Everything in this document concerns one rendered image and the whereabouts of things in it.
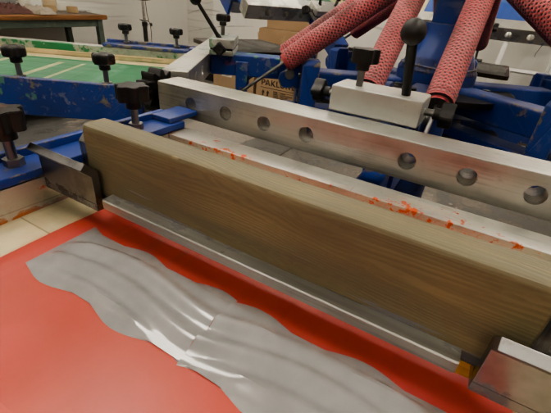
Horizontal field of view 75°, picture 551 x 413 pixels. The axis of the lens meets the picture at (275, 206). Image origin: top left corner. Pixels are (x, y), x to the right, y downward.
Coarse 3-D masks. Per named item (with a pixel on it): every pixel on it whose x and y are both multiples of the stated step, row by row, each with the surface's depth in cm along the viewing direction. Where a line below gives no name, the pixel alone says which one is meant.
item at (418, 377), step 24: (264, 288) 31; (288, 312) 29; (312, 312) 30; (312, 336) 27; (336, 336) 28; (360, 336) 28; (360, 360) 26; (384, 360) 26; (408, 360) 26; (168, 384) 23; (192, 384) 23; (408, 384) 25; (432, 384) 25; (456, 384) 25; (144, 408) 22; (168, 408) 22; (192, 408) 22; (216, 408) 22; (456, 408) 23; (480, 408) 24; (504, 408) 24
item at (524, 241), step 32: (256, 160) 47; (288, 160) 47; (0, 192) 35; (32, 192) 38; (352, 192) 41; (384, 192) 42; (0, 224) 36; (448, 224) 37; (480, 224) 37; (544, 256) 34
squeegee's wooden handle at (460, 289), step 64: (128, 128) 33; (128, 192) 34; (192, 192) 29; (256, 192) 26; (320, 192) 25; (256, 256) 29; (320, 256) 25; (384, 256) 23; (448, 256) 21; (512, 256) 20; (448, 320) 22; (512, 320) 20
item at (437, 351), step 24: (144, 216) 32; (192, 240) 30; (240, 264) 28; (264, 264) 28; (288, 288) 26; (312, 288) 26; (336, 312) 25; (360, 312) 25; (384, 336) 24; (408, 336) 23; (432, 336) 23; (432, 360) 22; (456, 360) 22
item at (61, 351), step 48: (48, 240) 35; (144, 240) 36; (0, 288) 29; (48, 288) 29; (240, 288) 31; (0, 336) 25; (48, 336) 26; (96, 336) 26; (0, 384) 22; (48, 384) 23; (96, 384) 23; (144, 384) 23
